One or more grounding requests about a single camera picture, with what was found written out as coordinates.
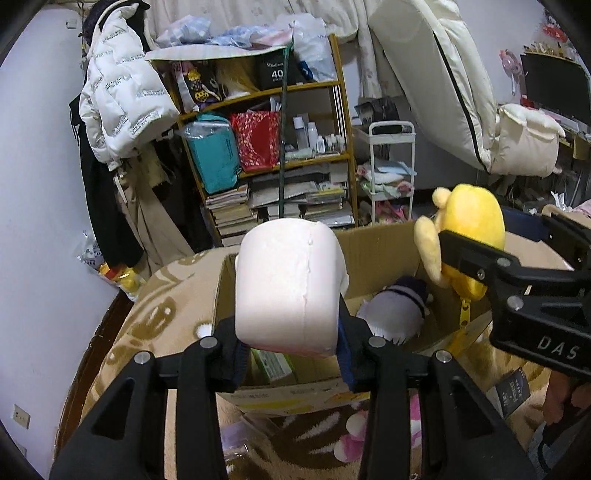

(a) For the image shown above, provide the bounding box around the white utility cart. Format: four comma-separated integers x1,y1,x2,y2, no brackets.
353,120,417,224

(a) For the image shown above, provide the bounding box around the yellow toy by wall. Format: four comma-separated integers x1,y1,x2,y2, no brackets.
99,263,141,294

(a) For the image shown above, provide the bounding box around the beige flower pattern blanket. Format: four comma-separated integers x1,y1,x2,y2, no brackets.
78,207,591,480

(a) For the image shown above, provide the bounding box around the teal gift bag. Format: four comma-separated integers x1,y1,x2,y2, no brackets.
180,113,239,195

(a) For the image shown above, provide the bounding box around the green pole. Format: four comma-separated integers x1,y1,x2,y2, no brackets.
277,41,294,219

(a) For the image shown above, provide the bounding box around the open cardboard box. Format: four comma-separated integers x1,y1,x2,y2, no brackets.
212,220,495,418

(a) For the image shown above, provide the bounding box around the black monitor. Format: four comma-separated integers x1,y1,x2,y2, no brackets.
521,53,590,125

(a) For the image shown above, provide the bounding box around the yellow bear plush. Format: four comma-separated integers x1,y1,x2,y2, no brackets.
414,184,506,328

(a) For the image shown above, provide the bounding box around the black hanging coat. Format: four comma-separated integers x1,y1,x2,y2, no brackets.
69,96,143,267

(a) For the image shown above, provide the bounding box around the white puffer jacket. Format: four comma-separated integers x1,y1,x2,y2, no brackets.
79,1,179,171

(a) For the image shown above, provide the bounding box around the cream folding floor chair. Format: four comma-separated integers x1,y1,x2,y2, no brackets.
369,1,565,178

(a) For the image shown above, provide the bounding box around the purple hooded plush doll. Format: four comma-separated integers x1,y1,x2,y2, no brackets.
356,276,433,345

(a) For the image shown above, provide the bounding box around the green tissue pack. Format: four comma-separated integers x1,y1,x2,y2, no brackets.
252,349,297,386

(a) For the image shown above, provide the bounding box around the pink white plush toy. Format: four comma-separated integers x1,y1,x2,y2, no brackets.
334,390,422,469

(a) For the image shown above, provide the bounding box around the wooden bookshelf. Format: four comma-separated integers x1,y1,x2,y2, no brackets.
149,35,359,246

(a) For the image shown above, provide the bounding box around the red gift bag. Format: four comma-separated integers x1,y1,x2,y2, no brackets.
229,111,280,173

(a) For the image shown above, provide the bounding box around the pale pink plush cushion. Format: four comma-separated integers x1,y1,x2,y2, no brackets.
235,218,349,357

